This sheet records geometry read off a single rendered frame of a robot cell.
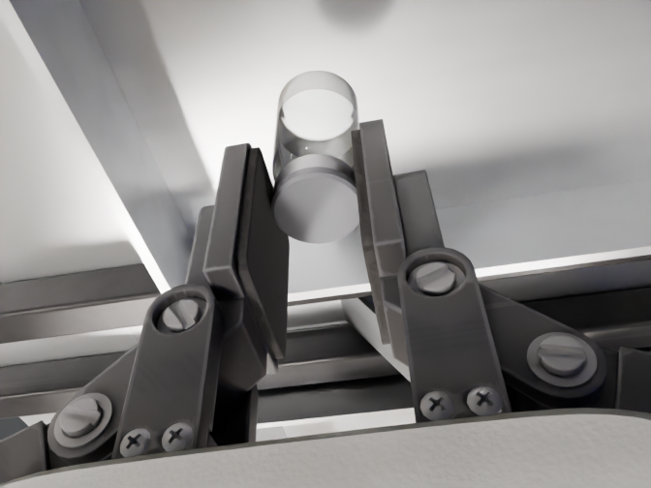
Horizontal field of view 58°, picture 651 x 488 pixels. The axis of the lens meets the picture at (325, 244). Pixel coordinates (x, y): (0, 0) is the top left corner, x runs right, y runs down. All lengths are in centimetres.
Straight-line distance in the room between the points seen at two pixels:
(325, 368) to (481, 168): 11
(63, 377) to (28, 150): 12
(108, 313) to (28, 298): 4
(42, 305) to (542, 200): 20
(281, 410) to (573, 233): 15
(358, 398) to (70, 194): 15
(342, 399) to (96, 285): 12
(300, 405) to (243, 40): 16
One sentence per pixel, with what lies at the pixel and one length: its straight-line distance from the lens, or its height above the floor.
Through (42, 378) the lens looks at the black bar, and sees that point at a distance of 32.
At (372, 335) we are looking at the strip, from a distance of 25.
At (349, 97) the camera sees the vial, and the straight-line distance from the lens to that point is 16.
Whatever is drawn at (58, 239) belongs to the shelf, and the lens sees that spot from 26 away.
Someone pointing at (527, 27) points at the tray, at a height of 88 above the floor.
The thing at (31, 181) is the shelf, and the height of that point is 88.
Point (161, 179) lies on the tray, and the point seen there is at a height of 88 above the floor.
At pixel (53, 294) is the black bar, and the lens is 26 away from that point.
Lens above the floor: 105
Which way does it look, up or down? 46 degrees down
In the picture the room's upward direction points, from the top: 180 degrees clockwise
